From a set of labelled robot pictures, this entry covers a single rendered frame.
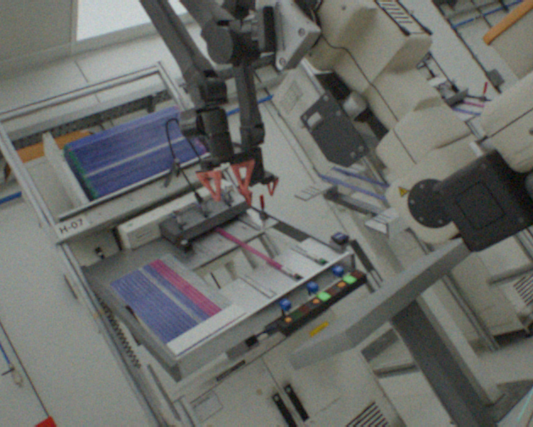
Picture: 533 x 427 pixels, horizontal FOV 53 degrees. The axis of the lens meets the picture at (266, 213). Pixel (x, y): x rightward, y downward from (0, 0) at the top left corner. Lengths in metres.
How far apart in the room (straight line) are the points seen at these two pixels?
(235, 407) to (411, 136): 1.12
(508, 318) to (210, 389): 1.39
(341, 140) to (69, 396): 2.62
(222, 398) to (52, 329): 1.82
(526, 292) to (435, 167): 1.62
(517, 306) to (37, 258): 2.69
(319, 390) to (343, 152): 1.05
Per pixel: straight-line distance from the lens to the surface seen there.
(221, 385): 1.86
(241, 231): 2.01
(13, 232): 3.65
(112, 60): 4.30
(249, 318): 1.58
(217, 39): 1.17
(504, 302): 2.57
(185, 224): 2.02
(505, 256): 2.64
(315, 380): 1.98
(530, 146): 0.88
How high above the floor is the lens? 0.73
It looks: 8 degrees up
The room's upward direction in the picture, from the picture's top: 32 degrees counter-clockwise
